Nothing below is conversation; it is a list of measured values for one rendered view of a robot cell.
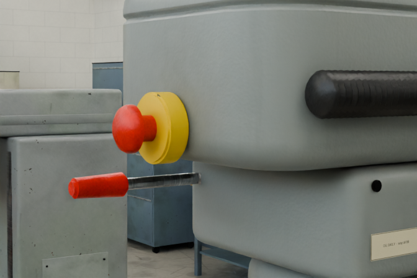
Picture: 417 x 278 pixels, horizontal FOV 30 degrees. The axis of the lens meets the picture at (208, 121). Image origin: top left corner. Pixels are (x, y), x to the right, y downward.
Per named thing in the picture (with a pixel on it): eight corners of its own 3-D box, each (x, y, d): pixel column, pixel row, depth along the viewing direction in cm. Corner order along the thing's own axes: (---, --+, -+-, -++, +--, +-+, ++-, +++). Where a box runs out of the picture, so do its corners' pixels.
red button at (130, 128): (130, 156, 61) (130, 105, 61) (106, 152, 65) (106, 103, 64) (165, 154, 63) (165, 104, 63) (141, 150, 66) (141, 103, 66)
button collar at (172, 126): (169, 167, 62) (169, 92, 62) (132, 161, 67) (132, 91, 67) (190, 165, 63) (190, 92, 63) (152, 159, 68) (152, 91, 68)
